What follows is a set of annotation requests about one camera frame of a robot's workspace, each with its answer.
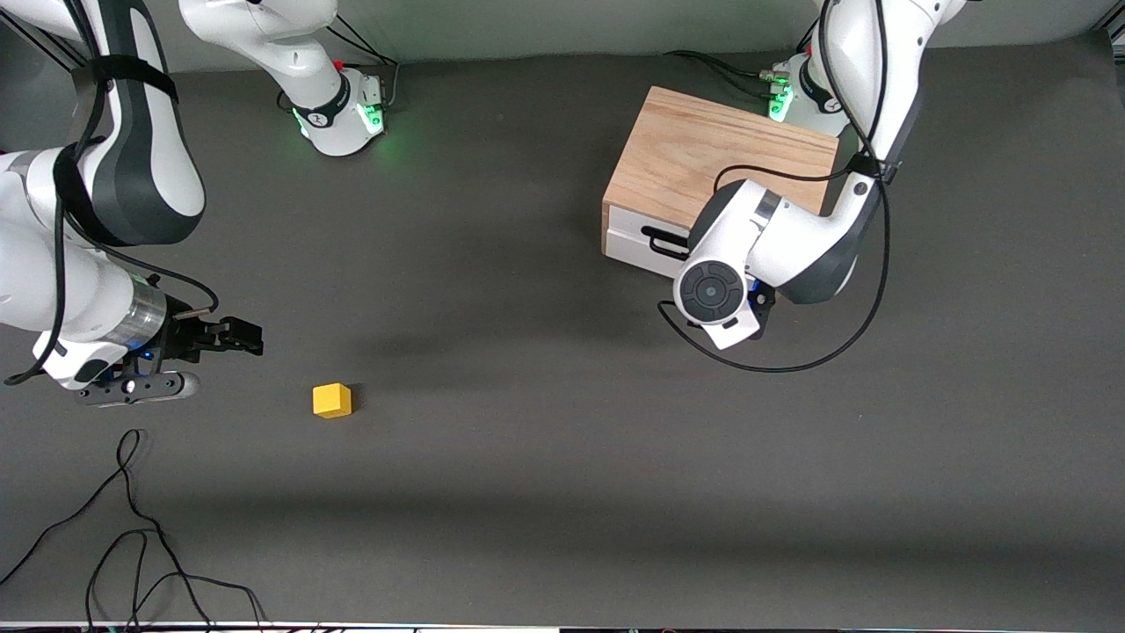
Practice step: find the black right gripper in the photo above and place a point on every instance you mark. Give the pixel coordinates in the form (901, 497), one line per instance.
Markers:
(188, 340)

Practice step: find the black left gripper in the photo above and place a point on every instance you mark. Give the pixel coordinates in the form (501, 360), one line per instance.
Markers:
(692, 323)

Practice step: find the yellow cube block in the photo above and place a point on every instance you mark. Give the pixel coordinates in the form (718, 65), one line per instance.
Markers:
(331, 401)

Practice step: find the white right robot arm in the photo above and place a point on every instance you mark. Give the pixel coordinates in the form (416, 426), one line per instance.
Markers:
(132, 176)

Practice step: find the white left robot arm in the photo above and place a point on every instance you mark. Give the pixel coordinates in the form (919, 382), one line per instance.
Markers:
(791, 246)

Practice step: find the wooden drawer cabinet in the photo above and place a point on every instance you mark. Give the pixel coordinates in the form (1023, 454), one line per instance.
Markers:
(685, 149)

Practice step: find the dark grey table mat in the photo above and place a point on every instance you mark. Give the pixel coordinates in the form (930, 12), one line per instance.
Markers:
(562, 440)

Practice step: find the dark metal frame bar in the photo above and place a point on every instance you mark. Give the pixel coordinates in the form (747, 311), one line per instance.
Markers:
(35, 40)

